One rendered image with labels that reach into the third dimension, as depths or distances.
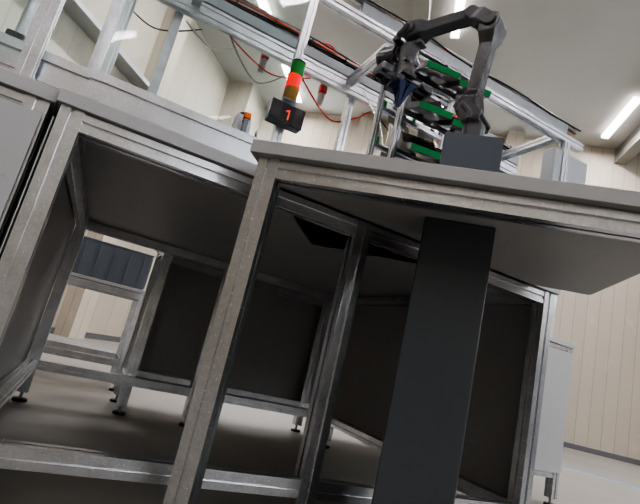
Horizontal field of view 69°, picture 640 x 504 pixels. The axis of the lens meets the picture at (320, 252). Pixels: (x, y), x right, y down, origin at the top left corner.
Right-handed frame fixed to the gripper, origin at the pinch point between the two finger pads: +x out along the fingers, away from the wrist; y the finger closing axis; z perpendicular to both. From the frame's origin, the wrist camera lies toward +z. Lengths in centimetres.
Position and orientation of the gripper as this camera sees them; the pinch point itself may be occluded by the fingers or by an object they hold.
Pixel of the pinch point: (400, 96)
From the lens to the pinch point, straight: 148.6
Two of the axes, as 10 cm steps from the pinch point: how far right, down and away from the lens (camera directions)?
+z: -4.3, 1.1, 8.9
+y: -8.7, -3.0, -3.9
